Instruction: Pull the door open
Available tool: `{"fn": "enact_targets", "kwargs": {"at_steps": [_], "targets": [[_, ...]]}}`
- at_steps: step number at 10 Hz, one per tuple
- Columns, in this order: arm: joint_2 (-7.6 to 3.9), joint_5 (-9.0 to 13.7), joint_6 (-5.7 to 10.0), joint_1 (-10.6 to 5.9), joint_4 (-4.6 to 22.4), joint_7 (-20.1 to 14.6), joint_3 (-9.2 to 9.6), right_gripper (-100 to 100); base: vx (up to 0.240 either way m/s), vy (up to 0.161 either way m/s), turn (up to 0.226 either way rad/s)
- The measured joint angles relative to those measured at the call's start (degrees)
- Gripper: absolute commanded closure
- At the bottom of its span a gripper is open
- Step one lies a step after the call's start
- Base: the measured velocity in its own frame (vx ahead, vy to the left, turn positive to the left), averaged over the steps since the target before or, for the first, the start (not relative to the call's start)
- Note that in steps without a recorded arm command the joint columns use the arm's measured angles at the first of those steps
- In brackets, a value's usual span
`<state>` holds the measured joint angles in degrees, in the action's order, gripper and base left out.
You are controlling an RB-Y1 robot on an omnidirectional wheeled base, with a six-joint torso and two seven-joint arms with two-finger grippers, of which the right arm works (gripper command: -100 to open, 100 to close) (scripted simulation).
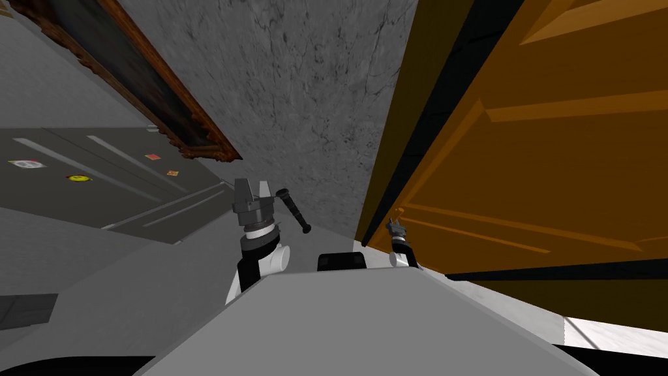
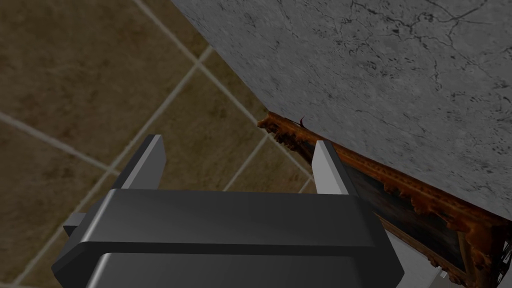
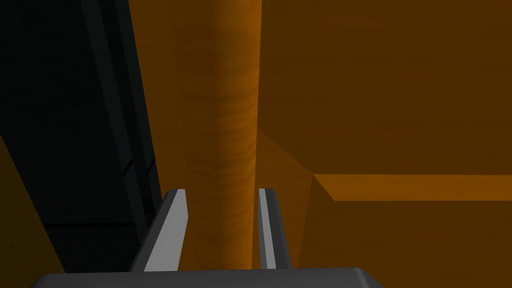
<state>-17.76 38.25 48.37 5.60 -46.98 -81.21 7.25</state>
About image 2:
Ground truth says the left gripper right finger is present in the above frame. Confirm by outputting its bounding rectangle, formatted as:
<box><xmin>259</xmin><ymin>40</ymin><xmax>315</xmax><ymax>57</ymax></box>
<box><xmin>311</xmin><ymin>139</ymin><xmax>360</xmax><ymax>197</ymax></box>

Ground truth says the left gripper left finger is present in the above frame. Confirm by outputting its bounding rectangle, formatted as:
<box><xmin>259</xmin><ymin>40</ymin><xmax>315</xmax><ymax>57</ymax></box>
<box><xmin>112</xmin><ymin>134</ymin><xmax>167</xmax><ymax>191</ymax></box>

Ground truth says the dark painting in ornate frame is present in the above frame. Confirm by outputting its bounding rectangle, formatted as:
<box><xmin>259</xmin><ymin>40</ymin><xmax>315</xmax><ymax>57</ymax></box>
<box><xmin>257</xmin><ymin>111</ymin><xmax>512</xmax><ymax>288</ymax></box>

